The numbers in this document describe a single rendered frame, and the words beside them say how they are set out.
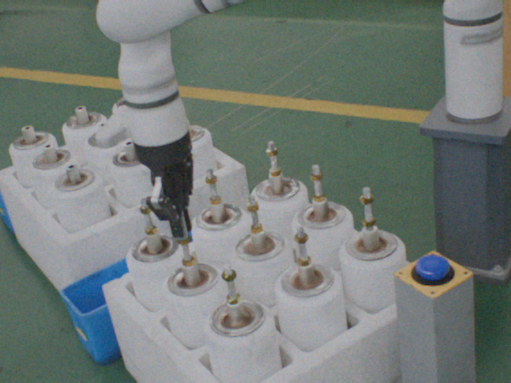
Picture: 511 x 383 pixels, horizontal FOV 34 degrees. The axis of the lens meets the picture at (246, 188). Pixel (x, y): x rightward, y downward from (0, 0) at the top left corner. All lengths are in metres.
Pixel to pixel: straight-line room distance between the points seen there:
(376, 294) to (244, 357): 0.23
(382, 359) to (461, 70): 0.48
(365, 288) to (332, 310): 0.08
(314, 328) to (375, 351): 0.10
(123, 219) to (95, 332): 0.22
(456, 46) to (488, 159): 0.20
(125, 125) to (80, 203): 0.47
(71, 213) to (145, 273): 0.31
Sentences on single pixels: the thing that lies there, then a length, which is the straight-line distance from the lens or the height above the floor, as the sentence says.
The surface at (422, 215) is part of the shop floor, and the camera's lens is 1.77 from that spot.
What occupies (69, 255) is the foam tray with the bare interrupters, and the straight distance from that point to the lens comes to 1.54.
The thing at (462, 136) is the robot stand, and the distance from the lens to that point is 1.43.
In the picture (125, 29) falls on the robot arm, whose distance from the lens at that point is 1.00.
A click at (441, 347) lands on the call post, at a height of 0.23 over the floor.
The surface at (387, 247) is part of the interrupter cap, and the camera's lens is 1.23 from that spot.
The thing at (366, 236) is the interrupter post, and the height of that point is 0.28.
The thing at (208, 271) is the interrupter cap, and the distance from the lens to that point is 1.24.
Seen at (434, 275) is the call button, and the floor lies 0.33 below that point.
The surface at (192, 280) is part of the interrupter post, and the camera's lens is 1.22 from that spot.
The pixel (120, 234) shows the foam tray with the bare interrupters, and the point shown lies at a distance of 1.57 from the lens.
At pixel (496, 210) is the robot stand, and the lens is 1.52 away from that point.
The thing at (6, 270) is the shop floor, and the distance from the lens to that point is 1.87.
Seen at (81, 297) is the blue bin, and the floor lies 0.09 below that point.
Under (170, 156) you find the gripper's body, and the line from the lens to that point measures 1.09.
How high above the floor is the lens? 0.96
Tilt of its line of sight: 30 degrees down
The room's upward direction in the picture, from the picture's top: 10 degrees counter-clockwise
